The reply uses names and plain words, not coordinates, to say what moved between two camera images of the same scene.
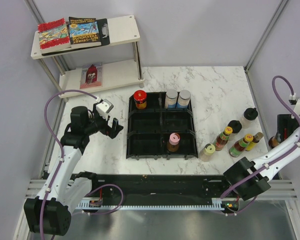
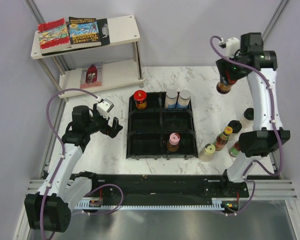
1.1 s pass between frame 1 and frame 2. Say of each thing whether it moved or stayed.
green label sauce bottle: stayed
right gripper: moved
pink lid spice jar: stayed
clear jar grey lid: stayed
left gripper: stayed
